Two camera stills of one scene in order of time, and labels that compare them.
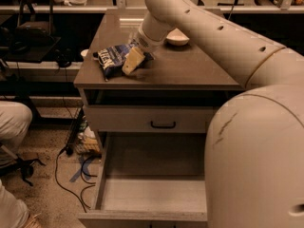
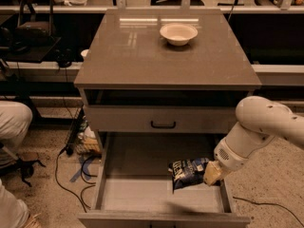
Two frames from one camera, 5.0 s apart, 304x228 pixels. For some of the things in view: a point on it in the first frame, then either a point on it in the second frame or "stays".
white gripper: (142, 43) to (228, 158)
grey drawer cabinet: (174, 91) stays
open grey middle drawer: (150, 180) stays
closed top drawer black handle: (150, 118) stays
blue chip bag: (111, 60) to (186, 172)
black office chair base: (23, 168) stays
